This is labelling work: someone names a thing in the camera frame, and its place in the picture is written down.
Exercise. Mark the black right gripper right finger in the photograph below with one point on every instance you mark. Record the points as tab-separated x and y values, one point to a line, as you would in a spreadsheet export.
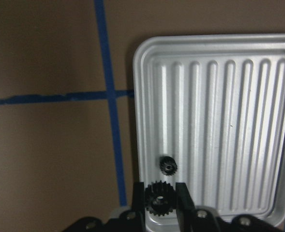
184	207

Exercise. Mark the silver ribbed metal tray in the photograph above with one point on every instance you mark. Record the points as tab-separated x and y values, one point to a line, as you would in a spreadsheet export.
216	105

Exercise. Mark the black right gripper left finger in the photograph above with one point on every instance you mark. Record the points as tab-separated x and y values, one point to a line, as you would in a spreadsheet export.
138	207

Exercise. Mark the small black bearing gear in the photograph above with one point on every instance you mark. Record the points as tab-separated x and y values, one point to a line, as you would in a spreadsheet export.
168	165

